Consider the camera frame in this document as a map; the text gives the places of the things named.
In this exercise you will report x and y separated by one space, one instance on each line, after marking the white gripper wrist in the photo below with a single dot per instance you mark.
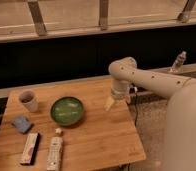
116 95

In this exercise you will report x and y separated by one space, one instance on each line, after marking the clear plastic bottle white cap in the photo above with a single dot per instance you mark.
55 151

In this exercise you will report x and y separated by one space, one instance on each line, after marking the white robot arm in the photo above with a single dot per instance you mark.
179 149

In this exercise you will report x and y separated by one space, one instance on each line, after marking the green ceramic bowl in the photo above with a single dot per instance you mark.
67 111

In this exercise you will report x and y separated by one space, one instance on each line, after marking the small bottle on ledge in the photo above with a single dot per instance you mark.
179 61

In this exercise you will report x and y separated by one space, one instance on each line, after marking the white paper cup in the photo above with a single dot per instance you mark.
29 101

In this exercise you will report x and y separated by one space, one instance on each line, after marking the blue sponge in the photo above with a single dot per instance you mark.
22 124

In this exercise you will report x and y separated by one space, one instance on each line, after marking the middle metal bracket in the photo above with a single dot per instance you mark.
103 14

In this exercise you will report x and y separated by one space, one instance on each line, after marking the metal bracket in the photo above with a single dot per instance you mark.
184 16
103 14
37 17

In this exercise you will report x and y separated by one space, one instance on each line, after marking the left metal bracket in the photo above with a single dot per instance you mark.
37 17

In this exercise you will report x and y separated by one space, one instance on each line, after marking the right metal bracket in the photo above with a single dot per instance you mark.
184 16

